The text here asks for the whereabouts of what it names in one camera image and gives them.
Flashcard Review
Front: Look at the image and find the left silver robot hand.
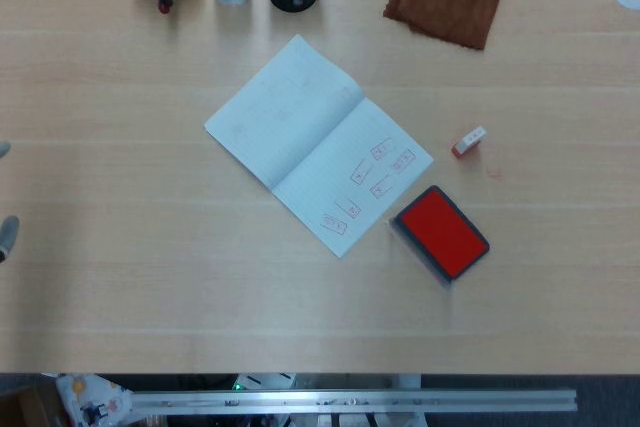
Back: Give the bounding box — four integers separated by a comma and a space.
0, 140, 21, 264

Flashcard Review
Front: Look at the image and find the red and white stamp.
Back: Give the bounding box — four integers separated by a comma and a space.
450, 124, 487, 159

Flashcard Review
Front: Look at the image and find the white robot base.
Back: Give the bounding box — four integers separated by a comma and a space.
233, 372, 297, 391

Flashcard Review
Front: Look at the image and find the open white lined notebook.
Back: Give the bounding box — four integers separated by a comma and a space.
204, 33, 435, 259

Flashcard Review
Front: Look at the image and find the brown cardboard carton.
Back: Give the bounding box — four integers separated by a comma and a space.
0, 380, 66, 427

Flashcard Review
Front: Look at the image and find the white printed plastic bag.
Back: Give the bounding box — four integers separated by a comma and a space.
53, 373, 135, 427

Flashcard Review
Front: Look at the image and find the red ink pad case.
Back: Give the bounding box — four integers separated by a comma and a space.
387, 184, 491, 292

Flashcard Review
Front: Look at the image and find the aluminium rail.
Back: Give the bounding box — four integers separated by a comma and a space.
127, 388, 579, 417

